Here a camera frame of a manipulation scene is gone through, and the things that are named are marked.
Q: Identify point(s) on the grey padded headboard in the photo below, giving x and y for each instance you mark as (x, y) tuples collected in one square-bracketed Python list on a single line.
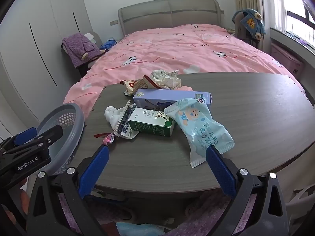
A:
[(147, 14)]

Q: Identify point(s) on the pink storage box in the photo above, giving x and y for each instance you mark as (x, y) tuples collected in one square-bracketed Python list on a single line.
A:
[(285, 56)]

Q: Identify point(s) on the cream paper wrapper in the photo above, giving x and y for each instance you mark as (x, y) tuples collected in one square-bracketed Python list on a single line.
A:
[(165, 78)]

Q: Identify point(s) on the purple fleece blanket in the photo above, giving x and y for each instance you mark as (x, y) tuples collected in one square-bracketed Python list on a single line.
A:
[(78, 46)]

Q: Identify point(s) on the red orange snack wrapper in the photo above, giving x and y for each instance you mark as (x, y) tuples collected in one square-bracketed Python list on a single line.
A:
[(133, 86)]

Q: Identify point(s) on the grey window ledge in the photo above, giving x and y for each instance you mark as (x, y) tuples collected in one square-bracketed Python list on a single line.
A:
[(280, 35)]

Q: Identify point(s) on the grey chair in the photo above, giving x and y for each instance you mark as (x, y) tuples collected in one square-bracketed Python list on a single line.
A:
[(240, 33)]

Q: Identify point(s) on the grey perforated waste basket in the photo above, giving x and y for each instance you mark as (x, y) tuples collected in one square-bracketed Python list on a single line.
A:
[(73, 127)]

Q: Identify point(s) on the grey wardrobe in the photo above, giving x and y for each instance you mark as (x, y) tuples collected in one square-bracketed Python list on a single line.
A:
[(37, 41)]

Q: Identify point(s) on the green white milk carton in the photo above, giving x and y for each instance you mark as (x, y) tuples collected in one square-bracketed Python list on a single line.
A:
[(150, 125)]

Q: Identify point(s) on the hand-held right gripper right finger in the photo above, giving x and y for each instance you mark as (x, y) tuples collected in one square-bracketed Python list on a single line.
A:
[(221, 169)]

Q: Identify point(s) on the blue bear garment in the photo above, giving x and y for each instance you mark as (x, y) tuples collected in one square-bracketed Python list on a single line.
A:
[(251, 23)]

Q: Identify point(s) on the wall socket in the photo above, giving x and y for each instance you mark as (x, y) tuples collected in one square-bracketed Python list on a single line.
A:
[(114, 22)]

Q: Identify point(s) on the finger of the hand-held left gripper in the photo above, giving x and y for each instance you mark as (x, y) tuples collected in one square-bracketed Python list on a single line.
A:
[(53, 131), (24, 134)]

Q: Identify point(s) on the bed with pink duvet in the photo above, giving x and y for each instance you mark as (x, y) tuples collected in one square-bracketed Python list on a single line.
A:
[(172, 49)]

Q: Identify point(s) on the white cloth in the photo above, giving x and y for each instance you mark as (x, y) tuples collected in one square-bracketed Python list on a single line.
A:
[(112, 114)]

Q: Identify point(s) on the light blue cloth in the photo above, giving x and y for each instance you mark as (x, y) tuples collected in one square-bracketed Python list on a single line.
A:
[(137, 229)]

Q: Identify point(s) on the light blue wipes packet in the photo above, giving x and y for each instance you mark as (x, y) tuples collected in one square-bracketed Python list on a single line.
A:
[(204, 132)]

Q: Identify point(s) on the white stool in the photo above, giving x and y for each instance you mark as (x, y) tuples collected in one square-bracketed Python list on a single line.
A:
[(302, 201)]

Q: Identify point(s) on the window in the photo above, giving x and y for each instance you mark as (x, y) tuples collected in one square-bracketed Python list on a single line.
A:
[(297, 27)]

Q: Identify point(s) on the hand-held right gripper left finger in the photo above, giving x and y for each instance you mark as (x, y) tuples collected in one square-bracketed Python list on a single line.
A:
[(94, 167)]

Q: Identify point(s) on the blue white patterned wrapper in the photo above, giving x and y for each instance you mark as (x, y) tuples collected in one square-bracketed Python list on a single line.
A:
[(124, 123)]

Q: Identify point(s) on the pink candy wrapper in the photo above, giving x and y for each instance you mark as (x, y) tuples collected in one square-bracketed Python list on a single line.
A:
[(108, 139)]

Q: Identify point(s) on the small pink toy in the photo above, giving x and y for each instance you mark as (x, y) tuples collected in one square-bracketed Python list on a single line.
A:
[(186, 88)]

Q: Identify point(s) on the blue bag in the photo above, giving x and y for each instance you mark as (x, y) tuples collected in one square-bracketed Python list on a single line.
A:
[(108, 44)]

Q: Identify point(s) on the purple cardboard box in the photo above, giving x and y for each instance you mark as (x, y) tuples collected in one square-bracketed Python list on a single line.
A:
[(167, 95)]

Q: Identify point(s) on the purple fluffy rug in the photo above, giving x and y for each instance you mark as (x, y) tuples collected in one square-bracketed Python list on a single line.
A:
[(204, 213)]

